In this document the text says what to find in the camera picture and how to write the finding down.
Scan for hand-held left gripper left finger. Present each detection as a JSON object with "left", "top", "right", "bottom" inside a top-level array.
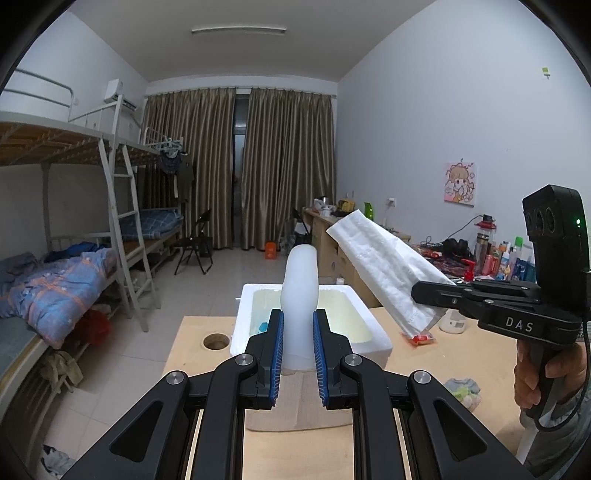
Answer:
[{"left": 60, "top": 309, "right": 284, "bottom": 480}]

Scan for black folding chair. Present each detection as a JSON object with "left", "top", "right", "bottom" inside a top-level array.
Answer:
[
  {"left": 291, "top": 209, "right": 315, "bottom": 245},
  {"left": 174, "top": 209, "right": 214, "bottom": 276}
]

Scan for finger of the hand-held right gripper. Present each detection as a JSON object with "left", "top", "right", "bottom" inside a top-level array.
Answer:
[{"left": 410, "top": 280, "right": 541, "bottom": 320}]

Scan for white foam box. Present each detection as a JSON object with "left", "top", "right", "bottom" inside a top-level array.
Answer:
[{"left": 229, "top": 283, "right": 393, "bottom": 432}]

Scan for cartoon wall poster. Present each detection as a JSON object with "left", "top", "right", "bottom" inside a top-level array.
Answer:
[{"left": 444, "top": 161, "right": 476, "bottom": 204}]

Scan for white metal bunk bed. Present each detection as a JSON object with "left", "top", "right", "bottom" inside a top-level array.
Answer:
[
  {"left": 0, "top": 69, "right": 162, "bottom": 444},
  {"left": 139, "top": 127, "right": 195, "bottom": 264}
]

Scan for floral patterned sock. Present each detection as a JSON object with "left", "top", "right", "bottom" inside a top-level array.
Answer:
[{"left": 450, "top": 388, "right": 482, "bottom": 412}]

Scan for blue checked mattress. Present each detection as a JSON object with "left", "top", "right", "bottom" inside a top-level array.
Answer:
[{"left": 121, "top": 209, "right": 183, "bottom": 241}]

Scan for beige crumpled cloth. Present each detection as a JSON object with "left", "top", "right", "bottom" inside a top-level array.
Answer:
[{"left": 39, "top": 351, "right": 84, "bottom": 395}]

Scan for dark patterned desk mat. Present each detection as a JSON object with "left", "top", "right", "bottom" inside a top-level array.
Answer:
[{"left": 416, "top": 244, "right": 481, "bottom": 280}]

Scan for person's right hand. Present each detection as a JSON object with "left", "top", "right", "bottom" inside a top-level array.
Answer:
[{"left": 513, "top": 339, "right": 588, "bottom": 411}]

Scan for white bunk bed ladder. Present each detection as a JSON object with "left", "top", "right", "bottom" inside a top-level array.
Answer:
[{"left": 98, "top": 138, "right": 161, "bottom": 333}]

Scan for clear bottle with red lid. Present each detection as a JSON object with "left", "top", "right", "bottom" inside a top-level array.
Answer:
[{"left": 475, "top": 215, "right": 498, "bottom": 273}]

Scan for crumpled grey white cloth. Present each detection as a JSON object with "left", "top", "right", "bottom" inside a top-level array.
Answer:
[{"left": 41, "top": 445, "right": 77, "bottom": 476}]

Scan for white air conditioner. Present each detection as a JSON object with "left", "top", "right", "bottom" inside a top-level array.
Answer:
[{"left": 104, "top": 79, "right": 138, "bottom": 112}]

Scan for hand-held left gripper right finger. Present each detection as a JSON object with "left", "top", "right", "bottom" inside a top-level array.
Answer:
[{"left": 313, "top": 310, "right": 536, "bottom": 480}]

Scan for blue plaid blanket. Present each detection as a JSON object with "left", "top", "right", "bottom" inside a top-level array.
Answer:
[{"left": 0, "top": 247, "right": 118, "bottom": 349}]

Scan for person's right forearm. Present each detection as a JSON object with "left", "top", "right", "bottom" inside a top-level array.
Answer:
[{"left": 517, "top": 392, "right": 591, "bottom": 476}]

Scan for row of toiletry bottles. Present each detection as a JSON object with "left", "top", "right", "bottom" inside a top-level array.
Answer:
[{"left": 485, "top": 236, "right": 536, "bottom": 282}]

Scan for ceiling tube light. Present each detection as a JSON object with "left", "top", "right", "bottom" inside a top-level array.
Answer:
[{"left": 191, "top": 25, "right": 287, "bottom": 37}]

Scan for brown curtain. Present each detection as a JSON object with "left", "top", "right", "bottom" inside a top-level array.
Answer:
[
  {"left": 141, "top": 88, "right": 236, "bottom": 250},
  {"left": 242, "top": 88, "right": 337, "bottom": 252}
]

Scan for dark hanging clothes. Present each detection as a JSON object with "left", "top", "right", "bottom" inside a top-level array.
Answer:
[{"left": 159, "top": 150, "right": 195, "bottom": 204}]

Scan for white lotion pump bottle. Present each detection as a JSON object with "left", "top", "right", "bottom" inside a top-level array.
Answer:
[{"left": 438, "top": 258, "right": 477, "bottom": 334}]

